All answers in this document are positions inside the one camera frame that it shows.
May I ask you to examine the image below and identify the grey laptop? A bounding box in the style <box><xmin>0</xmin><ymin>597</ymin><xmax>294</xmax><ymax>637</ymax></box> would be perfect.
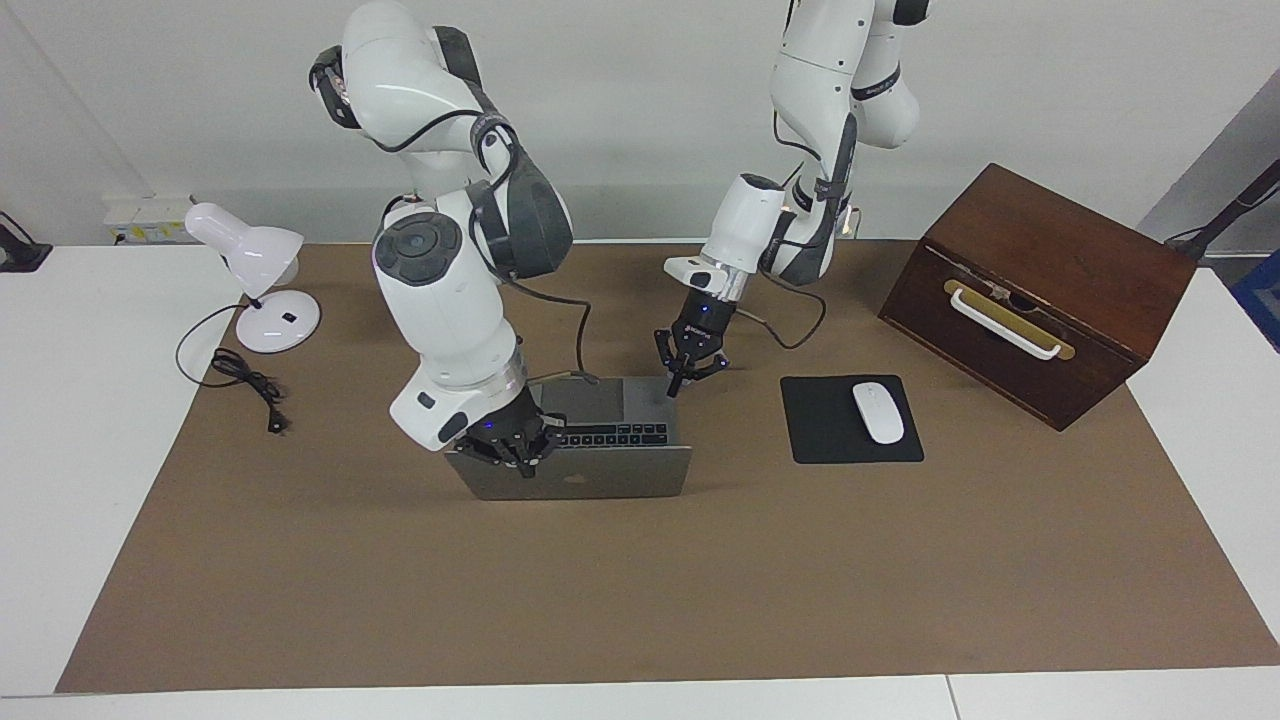
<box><xmin>444</xmin><ymin>376</ymin><xmax>694</xmax><ymax>501</ymax></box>

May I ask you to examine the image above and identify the black mouse pad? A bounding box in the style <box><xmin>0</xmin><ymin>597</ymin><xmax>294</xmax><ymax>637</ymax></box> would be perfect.
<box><xmin>780</xmin><ymin>375</ymin><xmax>925</xmax><ymax>465</ymax></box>

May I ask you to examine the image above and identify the brown table mat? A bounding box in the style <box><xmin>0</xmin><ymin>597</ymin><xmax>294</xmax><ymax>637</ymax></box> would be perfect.
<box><xmin>55</xmin><ymin>240</ymin><xmax>1280</xmax><ymax>694</ymax></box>

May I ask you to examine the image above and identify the white computer mouse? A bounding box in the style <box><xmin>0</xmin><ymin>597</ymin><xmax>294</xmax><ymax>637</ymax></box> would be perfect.
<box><xmin>852</xmin><ymin>381</ymin><xmax>906</xmax><ymax>446</ymax></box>

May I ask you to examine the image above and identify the white desk lamp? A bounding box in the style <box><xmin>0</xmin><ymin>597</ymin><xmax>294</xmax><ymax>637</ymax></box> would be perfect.
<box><xmin>185</xmin><ymin>202</ymin><xmax>322</xmax><ymax>354</ymax></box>

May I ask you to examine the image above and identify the brass plate on box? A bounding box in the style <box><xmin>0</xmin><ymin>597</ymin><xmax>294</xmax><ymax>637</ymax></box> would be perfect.
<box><xmin>943</xmin><ymin>279</ymin><xmax>1077</xmax><ymax>362</ymax></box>

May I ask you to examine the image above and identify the dark brown wooden box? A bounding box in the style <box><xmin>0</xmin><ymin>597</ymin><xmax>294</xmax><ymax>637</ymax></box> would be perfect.
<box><xmin>878</xmin><ymin>163</ymin><xmax>1198</xmax><ymax>432</ymax></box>

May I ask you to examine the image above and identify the white power strip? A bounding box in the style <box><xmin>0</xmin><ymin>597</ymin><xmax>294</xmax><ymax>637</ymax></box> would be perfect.
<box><xmin>103</xmin><ymin>193</ymin><xmax>196</xmax><ymax>246</ymax></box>

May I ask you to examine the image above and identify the black stand pole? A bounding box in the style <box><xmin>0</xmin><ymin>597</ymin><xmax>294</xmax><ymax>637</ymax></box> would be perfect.
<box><xmin>1165</xmin><ymin>160</ymin><xmax>1280</xmax><ymax>263</ymax></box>

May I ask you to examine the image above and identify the blue object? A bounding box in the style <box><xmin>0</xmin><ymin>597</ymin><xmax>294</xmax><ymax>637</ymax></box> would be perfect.
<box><xmin>1232</xmin><ymin>255</ymin><xmax>1280</xmax><ymax>353</ymax></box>

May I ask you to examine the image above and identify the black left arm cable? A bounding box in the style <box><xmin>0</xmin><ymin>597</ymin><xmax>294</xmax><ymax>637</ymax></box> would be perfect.
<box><xmin>735</xmin><ymin>140</ymin><xmax>861</xmax><ymax>352</ymax></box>

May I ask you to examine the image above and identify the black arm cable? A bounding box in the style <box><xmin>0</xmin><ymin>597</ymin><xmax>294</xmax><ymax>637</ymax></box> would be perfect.
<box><xmin>735</xmin><ymin>140</ymin><xmax>861</xmax><ymax>352</ymax></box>
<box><xmin>320</xmin><ymin>45</ymin><xmax>602</xmax><ymax>387</ymax></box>

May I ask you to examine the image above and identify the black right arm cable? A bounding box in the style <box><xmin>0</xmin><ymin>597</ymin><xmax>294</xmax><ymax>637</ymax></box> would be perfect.
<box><xmin>320</xmin><ymin>45</ymin><xmax>602</xmax><ymax>387</ymax></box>

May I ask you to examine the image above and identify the black lamp power cable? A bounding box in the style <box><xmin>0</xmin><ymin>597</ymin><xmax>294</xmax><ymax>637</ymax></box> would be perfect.
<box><xmin>176</xmin><ymin>303</ymin><xmax>291</xmax><ymax>435</ymax></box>

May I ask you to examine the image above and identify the white box handle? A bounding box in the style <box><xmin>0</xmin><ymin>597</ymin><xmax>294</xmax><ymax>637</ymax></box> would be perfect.
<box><xmin>950</xmin><ymin>288</ymin><xmax>1063</xmax><ymax>361</ymax></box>

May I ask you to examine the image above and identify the black clamp mount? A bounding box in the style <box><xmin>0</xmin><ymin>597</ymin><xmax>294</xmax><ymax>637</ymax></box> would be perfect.
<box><xmin>0</xmin><ymin>212</ymin><xmax>53</xmax><ymax>273</ymax></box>

